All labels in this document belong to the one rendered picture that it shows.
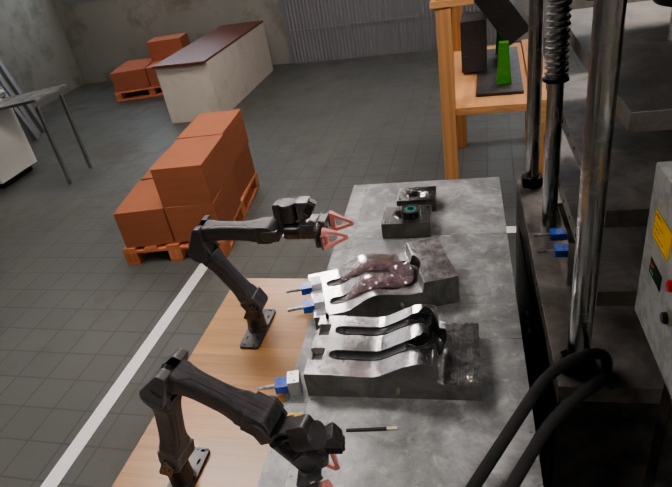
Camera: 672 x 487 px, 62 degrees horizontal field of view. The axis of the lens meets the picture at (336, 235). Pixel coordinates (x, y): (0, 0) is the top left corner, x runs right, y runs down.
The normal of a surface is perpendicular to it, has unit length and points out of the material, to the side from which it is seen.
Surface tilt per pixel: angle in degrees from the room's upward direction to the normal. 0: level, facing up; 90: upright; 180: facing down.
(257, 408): 22
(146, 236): 90
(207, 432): 0
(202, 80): 90
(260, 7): 90
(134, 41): 90
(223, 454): 0
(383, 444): 0
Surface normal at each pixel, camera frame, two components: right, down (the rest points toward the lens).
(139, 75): 0.03, 0.51
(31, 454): -0.15, -0.84
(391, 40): -0.22, 0.53
